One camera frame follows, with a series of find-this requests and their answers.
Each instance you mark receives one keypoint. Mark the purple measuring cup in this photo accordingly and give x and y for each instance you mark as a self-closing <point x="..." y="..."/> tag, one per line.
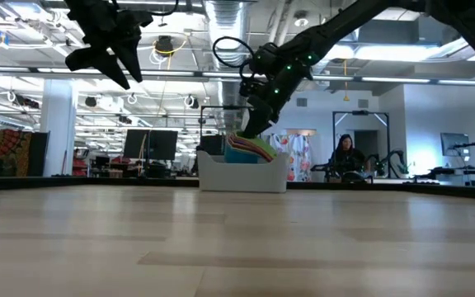
<point x="254" y="147"/>

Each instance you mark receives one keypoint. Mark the grey wall monitor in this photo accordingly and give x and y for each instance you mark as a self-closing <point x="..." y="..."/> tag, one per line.
<point x="454" y="144"/>

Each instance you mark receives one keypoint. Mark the orange patterned tapestry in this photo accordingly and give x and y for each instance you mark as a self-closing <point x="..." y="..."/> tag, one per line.
<point x="8" y="152"/>

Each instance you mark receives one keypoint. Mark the black computer monitor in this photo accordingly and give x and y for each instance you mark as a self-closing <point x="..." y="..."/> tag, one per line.
<point x="164" y="145"/>
<point x="136" y="144"/>

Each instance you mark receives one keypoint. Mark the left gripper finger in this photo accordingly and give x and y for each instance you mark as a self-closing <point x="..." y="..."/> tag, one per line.
<point x="93" y="61"/>
<point x="132" y="57"/>

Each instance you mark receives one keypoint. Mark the small black monitor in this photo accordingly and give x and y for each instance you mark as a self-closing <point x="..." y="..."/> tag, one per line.
<point x="213" y="144"/>

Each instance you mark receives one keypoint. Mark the grey plastic basket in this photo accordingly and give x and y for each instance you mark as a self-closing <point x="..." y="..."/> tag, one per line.
<point x="241" y="177"/>

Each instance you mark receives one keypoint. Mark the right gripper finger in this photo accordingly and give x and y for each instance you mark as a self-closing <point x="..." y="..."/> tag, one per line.
<point x="260" y="117"/>

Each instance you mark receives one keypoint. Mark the white floral cloth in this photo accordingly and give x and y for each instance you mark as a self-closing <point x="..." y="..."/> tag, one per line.
<point x="299" y="158"/>

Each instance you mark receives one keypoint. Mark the black metal table frame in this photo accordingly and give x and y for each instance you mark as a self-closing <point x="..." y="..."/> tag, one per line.
<point x="97" y="181"/>

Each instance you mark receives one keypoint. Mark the black ceiling device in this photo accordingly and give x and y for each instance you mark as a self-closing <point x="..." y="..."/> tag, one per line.
<point x="164" y="44"/>

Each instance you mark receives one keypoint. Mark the background black robot arm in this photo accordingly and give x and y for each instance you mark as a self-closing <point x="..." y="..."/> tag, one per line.
<point x="394" y="153"/>

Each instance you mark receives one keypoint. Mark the person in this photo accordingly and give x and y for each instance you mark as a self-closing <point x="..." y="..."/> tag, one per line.
<point x="348" y="156"/>

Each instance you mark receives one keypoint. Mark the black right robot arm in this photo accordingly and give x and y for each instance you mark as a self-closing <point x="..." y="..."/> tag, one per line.
<point x="344" y="24"/>

